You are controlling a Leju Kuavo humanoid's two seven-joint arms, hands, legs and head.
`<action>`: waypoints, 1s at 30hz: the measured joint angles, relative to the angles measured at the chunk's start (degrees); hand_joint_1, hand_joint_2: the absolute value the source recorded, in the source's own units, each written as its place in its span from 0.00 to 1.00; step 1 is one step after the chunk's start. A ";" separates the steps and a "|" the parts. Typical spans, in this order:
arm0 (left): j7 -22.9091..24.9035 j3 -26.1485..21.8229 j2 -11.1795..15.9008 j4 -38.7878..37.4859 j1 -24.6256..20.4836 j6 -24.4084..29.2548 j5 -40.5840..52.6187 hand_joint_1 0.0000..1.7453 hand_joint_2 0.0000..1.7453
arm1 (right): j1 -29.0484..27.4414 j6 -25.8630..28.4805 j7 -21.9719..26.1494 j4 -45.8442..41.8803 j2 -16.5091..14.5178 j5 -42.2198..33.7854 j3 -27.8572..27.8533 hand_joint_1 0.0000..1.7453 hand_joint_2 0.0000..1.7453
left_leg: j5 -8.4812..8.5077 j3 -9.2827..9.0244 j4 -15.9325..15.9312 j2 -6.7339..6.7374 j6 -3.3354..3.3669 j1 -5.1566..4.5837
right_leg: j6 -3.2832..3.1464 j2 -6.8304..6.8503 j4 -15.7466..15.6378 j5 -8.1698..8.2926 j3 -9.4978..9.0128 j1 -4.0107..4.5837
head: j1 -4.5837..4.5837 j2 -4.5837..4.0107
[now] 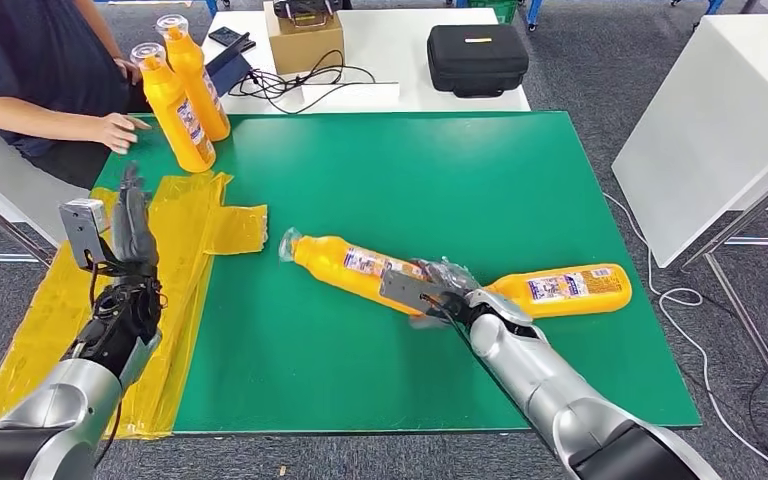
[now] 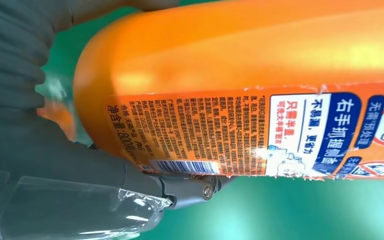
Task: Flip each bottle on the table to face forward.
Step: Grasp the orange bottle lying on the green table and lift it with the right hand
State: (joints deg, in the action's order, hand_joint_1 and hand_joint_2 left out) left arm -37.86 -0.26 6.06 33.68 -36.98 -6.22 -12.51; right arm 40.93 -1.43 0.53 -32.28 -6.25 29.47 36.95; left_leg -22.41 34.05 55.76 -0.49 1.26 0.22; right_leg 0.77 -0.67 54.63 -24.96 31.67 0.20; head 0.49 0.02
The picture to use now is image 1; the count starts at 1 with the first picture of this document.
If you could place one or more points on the person's left hand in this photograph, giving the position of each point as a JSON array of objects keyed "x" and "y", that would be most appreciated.
[{"x": 129, "y": 69}]

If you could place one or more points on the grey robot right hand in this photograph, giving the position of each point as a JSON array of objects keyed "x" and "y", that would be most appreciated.
[{"x": 450, "y": 275}]

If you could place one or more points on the person's right hand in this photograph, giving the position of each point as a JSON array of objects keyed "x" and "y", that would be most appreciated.
[{"x": 119, "y": 132}]

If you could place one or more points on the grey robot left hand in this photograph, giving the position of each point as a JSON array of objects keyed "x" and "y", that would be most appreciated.
[{"x": 133, "y": 232}]

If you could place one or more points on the orange detergent bottle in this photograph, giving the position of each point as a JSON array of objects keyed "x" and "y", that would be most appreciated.
[
  {"x": 569, "y": 291},
  {"x": 192, "y": 73},
  {"x": 331, "y": 265},
  {"x": 165, "y": 112}
]

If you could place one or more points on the person's right forearm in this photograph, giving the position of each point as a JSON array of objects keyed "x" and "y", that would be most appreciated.
[{"x": 39, "y": 122}]

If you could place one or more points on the person's left forearm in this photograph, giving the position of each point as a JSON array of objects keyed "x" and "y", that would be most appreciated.
[{"x": 99, "y": 33}]

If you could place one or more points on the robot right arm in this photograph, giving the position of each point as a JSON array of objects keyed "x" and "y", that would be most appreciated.
[{"x": 543, "y": 384}]

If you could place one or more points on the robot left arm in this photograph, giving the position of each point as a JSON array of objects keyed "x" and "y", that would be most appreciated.
[{"x": 66, "y": 411}]

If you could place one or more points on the yellow plastic sheet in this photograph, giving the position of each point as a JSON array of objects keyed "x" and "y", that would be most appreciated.
[{"x": 178, "y": 265}]

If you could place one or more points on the black smartphone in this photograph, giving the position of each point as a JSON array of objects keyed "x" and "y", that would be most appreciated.
[{"x": 225, "y": 36}]

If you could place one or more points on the person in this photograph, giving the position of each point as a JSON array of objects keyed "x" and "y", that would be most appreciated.
[{"x": 26, "y": 66}]

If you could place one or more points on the white bench with metal legs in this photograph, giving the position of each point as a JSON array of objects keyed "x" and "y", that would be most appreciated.
[{"x": 0, "y": 192}]

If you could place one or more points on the green table mat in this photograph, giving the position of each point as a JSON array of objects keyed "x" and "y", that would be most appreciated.
[{"x": 357, "y": 179}]

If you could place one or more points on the cardboard box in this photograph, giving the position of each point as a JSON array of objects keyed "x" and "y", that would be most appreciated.
[{"x": 304, "y": 50}]

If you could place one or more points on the black carrying case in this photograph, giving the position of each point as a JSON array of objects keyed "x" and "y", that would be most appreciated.
[{"x": 477, "y": 60}]

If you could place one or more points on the green plastic crate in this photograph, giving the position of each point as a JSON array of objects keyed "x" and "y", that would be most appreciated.
[{"x": 503, "y": 8}]

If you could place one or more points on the white table with metal legs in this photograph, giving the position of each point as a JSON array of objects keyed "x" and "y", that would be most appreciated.
[{"x": 708, "y": 132}]

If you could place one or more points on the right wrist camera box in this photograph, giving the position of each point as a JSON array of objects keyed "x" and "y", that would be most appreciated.
[{"x": 410, "y": 291}]

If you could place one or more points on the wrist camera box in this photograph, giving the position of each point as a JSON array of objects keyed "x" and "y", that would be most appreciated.
[
  {"x": 410, "y": 291},
  {"x": 82, "y": 228}
]

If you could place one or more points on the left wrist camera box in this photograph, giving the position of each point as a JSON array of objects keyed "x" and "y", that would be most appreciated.
[{"x": 82, "y": 228}]

